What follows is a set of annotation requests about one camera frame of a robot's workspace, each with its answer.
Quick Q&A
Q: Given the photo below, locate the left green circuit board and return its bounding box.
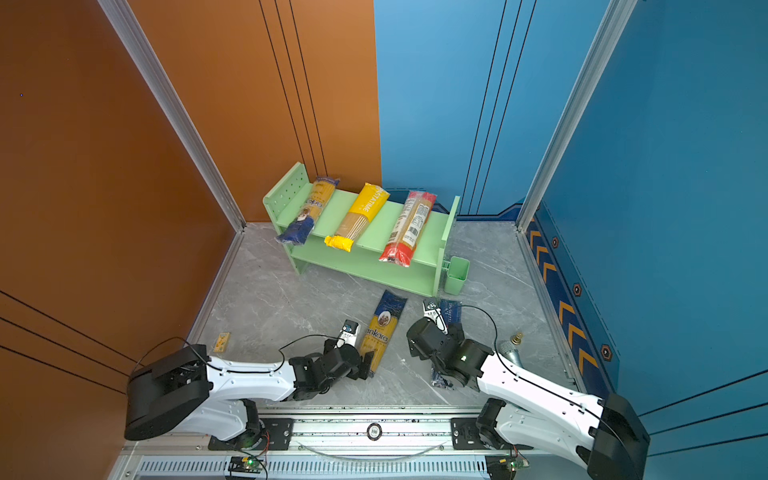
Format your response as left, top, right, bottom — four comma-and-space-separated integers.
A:
225, 456, 269, 479

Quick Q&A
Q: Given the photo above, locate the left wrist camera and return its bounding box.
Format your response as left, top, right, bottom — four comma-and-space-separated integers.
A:
337, 319, 361, 348

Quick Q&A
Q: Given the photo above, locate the blue Barilla spaghetti box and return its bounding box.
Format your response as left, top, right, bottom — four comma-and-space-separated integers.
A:
431, 299, 463, 390

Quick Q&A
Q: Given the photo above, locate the silver metal cylinder tool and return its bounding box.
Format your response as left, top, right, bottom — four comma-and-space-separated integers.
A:
497, 332, 523, 368

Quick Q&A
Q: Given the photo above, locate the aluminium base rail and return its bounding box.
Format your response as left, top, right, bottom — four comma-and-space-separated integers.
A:
110, 409, 591, 479

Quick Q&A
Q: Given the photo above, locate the green two-tier shelf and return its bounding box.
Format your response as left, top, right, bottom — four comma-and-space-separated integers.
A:
284, 189, 460, 297

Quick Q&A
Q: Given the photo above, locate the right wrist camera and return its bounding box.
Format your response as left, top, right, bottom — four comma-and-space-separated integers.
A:
422, 298, 442, 322

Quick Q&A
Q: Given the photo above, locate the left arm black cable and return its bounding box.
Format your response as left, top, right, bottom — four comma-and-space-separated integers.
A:
131, 333, 343, 376

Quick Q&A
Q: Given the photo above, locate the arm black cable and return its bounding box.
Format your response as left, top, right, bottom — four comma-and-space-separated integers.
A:
440, 304, 607, 433
131, 333, 343, 376

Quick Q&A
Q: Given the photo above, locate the Ankara yellow blue spaghetti bag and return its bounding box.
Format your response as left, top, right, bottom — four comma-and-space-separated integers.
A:
359, 290, 407, 379

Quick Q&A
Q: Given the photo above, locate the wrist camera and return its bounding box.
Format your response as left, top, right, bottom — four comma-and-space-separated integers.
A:
422, 298, 442, 322
337, 319, 361, 348

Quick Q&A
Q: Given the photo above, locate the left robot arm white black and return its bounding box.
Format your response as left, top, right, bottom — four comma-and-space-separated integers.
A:
124, 337, 374, 450

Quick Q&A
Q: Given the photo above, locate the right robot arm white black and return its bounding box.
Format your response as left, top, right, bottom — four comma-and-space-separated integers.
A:
406, 317, 650, 479

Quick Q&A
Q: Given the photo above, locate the blue and yellow spaghetti bag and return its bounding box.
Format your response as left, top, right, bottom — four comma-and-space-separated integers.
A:
276, 177, 340, 246

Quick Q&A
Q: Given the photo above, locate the red spaghetti bag white label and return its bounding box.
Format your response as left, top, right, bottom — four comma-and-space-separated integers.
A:
379, 191, 437, 267

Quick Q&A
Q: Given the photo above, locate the right circuit board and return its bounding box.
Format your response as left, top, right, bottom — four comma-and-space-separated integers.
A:
485, 456, 530, 480

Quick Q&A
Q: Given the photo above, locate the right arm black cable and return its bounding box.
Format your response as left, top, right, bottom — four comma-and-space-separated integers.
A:
440, 304, 607, 433

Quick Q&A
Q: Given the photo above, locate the green cup on shelf side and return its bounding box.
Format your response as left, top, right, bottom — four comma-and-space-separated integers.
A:
443, 256, 470, 296

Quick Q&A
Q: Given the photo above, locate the small wooden block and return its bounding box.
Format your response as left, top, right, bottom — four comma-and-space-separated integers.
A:
213, 332, 231, 353

